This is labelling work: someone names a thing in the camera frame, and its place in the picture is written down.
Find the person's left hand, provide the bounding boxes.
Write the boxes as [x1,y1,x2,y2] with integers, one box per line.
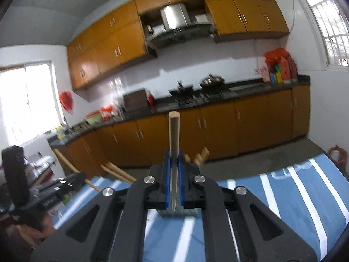
[15,213,56,250]

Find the green container with red lid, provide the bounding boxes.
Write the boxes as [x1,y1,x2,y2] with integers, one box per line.
[85,110,103,125]

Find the barred window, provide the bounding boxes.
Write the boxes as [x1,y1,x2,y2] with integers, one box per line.
[296,0,349,73]

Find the brown lower kitchen cabinets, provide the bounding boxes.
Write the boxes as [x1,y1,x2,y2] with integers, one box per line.
[49,84,311,176]

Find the black wok with lid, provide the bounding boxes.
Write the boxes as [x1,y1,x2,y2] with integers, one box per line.
[200,74,225,88]

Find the orange red plastic bag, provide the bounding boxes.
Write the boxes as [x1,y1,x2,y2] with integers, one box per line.
[264,48,289,64]

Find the dark brown box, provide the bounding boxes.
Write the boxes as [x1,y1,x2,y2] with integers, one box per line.
[123,88,148,112]

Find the bright sliding window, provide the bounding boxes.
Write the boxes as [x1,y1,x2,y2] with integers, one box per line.
[0,61,64,145]

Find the steel range hood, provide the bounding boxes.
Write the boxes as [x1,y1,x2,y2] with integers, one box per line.
[144,3,216,50]

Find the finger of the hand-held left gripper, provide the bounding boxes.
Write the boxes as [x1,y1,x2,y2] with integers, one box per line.
[58,171,86,195]

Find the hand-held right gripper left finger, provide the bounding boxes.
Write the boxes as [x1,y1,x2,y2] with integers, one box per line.
[30,151,172,262]

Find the black gas stove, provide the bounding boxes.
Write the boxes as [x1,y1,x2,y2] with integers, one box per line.
[169,91,231,105]

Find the red white packet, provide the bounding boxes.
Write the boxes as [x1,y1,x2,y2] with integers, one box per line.
[100,106,118,120]

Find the colourful gift box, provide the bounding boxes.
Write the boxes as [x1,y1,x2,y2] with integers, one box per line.
[270,64,282,84]

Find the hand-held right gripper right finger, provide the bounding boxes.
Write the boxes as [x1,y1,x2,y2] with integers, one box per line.
[177,154,318,262]

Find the green perforated utensil holder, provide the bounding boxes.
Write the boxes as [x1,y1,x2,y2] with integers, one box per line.
[157,206,198,218]

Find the black wok with utensils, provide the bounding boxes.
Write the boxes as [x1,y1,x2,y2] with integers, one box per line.
[169,81,194,96]

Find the pink printed gift box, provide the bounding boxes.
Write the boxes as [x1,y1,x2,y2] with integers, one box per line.
[261,65,272,84]

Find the blue white striped blanket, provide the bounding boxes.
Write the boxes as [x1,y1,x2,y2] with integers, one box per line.
[53,153,349,262]

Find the red packets on counter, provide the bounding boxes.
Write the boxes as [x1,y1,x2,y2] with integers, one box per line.
[281,57,298,82]

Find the black kitchen countertop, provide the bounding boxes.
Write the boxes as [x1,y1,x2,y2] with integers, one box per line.
[48,75,311,146]

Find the hanging red plastic bag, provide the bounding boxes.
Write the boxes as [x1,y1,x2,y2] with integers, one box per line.
[59,91,74,114]

